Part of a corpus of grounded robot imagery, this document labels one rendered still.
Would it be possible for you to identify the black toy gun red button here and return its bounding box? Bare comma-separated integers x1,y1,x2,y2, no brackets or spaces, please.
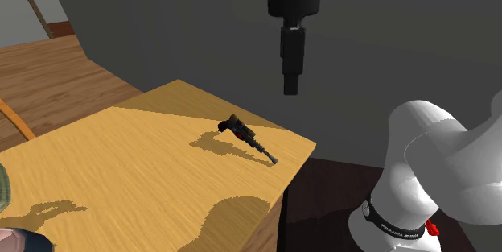
216,114,280,165

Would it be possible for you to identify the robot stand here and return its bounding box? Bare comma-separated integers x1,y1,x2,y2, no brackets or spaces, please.
276,156,478,252

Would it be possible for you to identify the light wooden table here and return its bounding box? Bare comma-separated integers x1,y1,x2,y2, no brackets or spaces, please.
0,78,318,252

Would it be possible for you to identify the brown slanted pole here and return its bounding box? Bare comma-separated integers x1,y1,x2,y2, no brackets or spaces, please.
9,0,56,40

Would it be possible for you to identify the orange curved bar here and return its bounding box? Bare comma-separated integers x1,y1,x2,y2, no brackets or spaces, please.
0,97,37,143

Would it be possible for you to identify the green checked round object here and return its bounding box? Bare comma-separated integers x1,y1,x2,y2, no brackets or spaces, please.
0,162,12,213

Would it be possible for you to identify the pink and blue object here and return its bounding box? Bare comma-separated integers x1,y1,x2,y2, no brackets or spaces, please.
0,226,55,252

